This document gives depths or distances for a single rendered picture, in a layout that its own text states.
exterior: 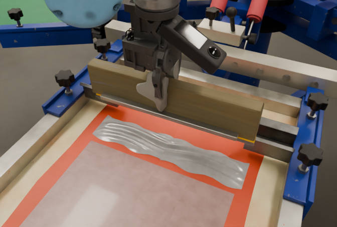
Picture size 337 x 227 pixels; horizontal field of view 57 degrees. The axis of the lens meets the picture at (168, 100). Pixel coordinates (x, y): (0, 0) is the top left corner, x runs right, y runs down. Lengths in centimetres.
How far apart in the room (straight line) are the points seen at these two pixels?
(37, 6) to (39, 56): 155
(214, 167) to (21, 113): 186
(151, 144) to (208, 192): 17
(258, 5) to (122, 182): 68
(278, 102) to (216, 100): 29
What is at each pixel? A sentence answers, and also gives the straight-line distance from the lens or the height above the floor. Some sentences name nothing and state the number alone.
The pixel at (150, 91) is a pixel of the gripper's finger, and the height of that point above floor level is 113.
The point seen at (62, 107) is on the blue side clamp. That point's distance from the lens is 78.
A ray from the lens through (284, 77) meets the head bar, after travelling 87.
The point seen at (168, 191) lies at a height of 96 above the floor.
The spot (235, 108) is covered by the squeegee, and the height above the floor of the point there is 113.
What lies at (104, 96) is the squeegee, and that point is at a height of 107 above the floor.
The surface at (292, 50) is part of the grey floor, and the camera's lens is 299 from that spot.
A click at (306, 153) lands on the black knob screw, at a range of 62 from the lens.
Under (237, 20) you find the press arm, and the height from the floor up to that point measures 104.
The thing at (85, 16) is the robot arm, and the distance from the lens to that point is 31.
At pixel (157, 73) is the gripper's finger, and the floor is 119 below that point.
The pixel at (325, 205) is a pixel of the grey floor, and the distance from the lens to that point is 192.
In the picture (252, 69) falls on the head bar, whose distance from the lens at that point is 86.
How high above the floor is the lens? 151
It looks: 42 degrees down
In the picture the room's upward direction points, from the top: straight up
